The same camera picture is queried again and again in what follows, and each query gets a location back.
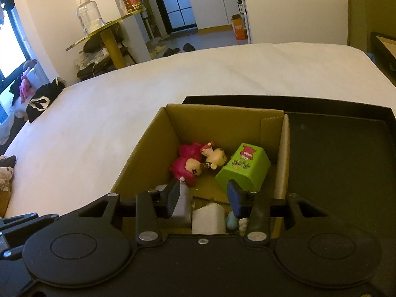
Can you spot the cardboard box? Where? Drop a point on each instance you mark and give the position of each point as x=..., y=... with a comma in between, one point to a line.
x=198, y=123

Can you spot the white kitchen cabinet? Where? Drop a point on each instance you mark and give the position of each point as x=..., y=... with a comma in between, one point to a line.
x=213, y=6

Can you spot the yellow round table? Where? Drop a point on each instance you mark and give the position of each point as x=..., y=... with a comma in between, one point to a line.
x=109, y=41

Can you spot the grey rounded block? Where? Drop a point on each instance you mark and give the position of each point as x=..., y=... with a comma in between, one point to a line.
x=185, y=205

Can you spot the brown-haired doll figurine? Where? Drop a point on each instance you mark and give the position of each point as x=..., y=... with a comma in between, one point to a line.
x=216, y=157

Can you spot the dark glass door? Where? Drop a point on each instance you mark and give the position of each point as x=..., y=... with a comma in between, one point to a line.
x=173, y=3

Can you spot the red canister in plastic bag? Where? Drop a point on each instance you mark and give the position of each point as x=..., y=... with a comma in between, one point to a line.
x=131, y=1

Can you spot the green toy bin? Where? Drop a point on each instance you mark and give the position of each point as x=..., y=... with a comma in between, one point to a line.
x=243, y=170

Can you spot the dark slipper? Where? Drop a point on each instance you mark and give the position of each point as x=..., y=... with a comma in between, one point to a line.
x=188, y=47
x=170, y=51

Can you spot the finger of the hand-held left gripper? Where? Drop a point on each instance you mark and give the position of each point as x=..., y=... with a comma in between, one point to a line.
x=21, y=225

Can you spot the white charger plug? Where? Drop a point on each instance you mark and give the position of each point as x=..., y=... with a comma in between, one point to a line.
x=208, y=219

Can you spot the orange carton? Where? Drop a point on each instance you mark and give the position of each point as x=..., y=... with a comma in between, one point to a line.
x=238, y=27

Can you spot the magenta dinosaur figurine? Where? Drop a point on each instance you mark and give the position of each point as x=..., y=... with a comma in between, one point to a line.
x=185, y=164

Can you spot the pile of clutter under table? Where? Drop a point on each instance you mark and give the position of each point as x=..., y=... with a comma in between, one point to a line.
x=96, y=62

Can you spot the clear glass jar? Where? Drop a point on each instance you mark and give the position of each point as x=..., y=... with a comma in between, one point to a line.
x=89, y=15

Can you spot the pink cloth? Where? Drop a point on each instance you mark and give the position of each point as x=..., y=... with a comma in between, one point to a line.
x=25, y=88

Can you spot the blue and red figurine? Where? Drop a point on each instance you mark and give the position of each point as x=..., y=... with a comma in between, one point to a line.
x=231, y=221

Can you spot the black tray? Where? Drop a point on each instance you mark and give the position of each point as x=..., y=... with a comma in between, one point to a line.
x=334, y=161

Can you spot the toy beer mug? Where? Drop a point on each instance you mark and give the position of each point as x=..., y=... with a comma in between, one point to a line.
x=243, y=226

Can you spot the black cloth with white print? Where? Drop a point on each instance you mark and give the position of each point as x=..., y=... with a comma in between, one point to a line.
x=43, y=100

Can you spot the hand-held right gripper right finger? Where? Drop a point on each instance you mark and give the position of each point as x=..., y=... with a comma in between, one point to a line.
x=235, y=201

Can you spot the crumpled cloth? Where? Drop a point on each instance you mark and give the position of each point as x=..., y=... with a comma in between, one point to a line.
x=6, y=173

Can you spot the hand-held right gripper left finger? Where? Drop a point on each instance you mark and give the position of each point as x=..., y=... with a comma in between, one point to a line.
x=174, y=199

